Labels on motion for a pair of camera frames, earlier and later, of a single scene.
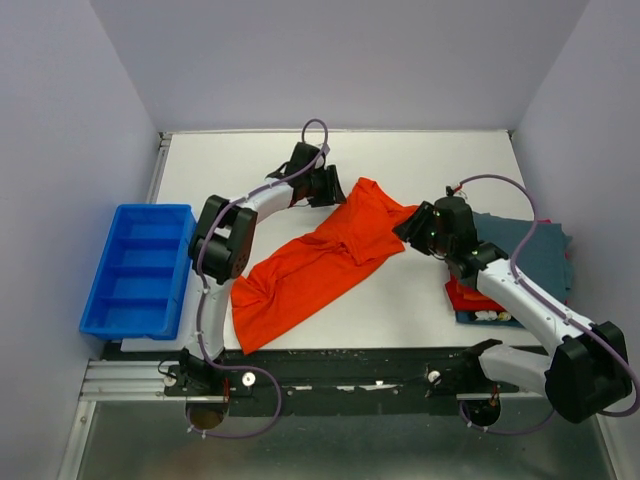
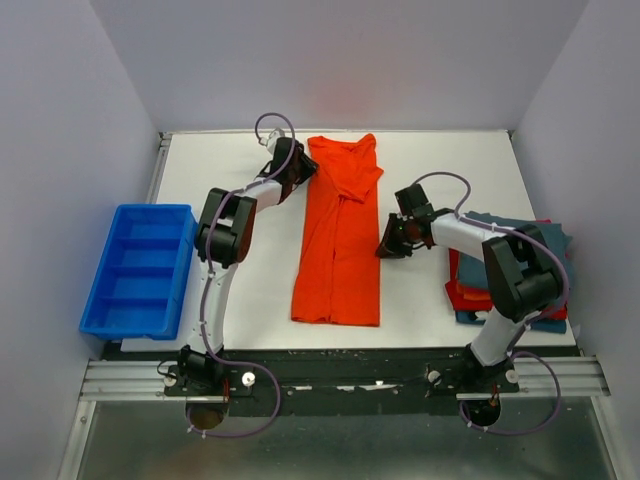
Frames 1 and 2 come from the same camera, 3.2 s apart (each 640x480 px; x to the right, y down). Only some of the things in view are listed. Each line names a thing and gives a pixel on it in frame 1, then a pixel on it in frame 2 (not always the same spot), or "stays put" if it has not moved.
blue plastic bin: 138,288 stays put
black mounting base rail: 378,381 stays put
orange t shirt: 298,279 → 337,263
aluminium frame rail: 120,380 stays put
